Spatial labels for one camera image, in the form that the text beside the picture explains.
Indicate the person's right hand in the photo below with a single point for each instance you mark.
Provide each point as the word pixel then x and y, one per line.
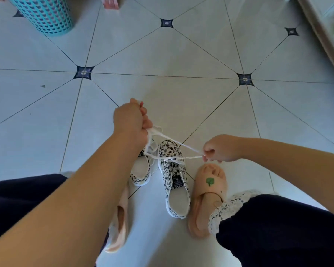
pixel 222 148

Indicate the person's left hand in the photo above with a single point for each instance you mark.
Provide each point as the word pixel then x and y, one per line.
pixel 130 122

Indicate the floral sneaker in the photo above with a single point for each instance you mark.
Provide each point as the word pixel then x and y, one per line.
pixel 175 175
pixel 140 169

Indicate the person's left forearm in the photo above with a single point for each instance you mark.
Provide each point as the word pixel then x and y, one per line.
pixel 58 200

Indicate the person's right forearm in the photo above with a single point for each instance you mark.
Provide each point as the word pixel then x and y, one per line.
pixel 295 169

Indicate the person's right leg navy trousers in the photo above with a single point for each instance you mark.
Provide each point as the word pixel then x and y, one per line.
pixel 281 230

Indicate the person's leg navy trousers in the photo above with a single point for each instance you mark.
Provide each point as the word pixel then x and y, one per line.
pixel 16 202
pixel 281 230

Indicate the person's left leg navy trousers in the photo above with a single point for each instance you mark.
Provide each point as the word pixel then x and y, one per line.
pixel 16 202

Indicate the pink slipper with green charm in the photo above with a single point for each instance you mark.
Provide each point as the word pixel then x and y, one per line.
pixel 208 191

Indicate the pink slipper with white charms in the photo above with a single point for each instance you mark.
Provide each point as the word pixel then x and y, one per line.
pixel 119 222

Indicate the red wooden coffee table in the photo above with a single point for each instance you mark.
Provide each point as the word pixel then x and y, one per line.
pixel 110 2

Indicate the teal plastic basket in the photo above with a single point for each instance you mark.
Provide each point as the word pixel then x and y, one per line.
pixel 44 13

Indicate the white drawer cabinet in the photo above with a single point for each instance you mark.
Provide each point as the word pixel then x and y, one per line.
pixel 328 30

